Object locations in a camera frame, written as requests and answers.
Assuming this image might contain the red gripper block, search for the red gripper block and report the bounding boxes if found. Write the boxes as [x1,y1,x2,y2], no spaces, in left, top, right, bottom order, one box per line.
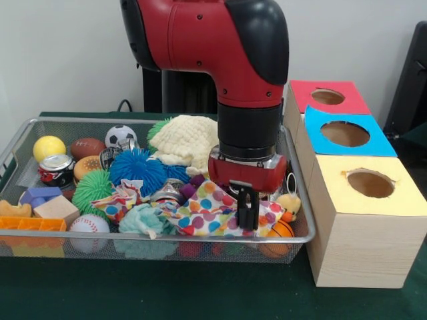
[208,147,288,232]

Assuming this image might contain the polka dot cloth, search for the polka dot cloth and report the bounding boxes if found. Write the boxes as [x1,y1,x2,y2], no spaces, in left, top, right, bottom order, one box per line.
[160,179,289,237]

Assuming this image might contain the white knitted cloth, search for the white knitted cloth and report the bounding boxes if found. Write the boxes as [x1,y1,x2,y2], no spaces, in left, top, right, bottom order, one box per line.
[148,115,221,177]

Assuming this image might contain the blue spiky ball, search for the blue spiky ball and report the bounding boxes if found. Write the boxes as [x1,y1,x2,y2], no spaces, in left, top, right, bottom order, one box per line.
[109,148,167,197]

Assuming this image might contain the wooden box with three holes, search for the wooden box with three holes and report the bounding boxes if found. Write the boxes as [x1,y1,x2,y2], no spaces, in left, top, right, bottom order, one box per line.
[283,80,427,289]

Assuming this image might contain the small yellow duck toy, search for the small yellow duck toy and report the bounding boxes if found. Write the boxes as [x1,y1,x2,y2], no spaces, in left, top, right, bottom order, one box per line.
[276,193,302,223]

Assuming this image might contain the green spiky ball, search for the green spiky ball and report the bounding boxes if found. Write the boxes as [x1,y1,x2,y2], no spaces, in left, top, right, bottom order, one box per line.
[72,169,114,215]

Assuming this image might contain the small white baseball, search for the small white baseball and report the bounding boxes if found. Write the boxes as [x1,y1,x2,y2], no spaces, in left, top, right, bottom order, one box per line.
[69,214,111,253]

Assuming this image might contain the green cloth side table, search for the green cloth side table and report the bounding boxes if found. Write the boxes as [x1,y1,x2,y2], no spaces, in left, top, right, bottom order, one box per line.
[399,122,427,149]

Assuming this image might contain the plain wooden cube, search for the plain wooden cube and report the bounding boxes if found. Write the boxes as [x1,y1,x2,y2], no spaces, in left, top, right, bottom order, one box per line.
[31,195,79,227]

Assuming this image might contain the red and silver can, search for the red and silver can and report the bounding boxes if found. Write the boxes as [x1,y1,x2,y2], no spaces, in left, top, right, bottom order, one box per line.
[38,155,75,187]

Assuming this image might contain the black upright panel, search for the black upright panel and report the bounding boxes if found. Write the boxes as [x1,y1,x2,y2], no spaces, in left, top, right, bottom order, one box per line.
[389,21,427,144]

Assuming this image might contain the smooth yellow ball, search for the smooth yellow ball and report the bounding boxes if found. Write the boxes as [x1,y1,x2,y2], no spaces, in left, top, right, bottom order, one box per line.
[33,135,67,163]

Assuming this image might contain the orange toy building block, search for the orange toy building block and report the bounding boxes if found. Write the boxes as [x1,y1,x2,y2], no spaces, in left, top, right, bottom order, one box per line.
[0,215,66,257]

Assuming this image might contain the clear wire mesh bin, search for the clear wire mesh bin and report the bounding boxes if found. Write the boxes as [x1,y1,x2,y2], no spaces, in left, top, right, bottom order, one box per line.
[0,117,317,262]

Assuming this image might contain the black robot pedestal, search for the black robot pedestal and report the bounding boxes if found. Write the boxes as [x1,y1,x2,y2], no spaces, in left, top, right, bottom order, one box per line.
[140,65,221,114]

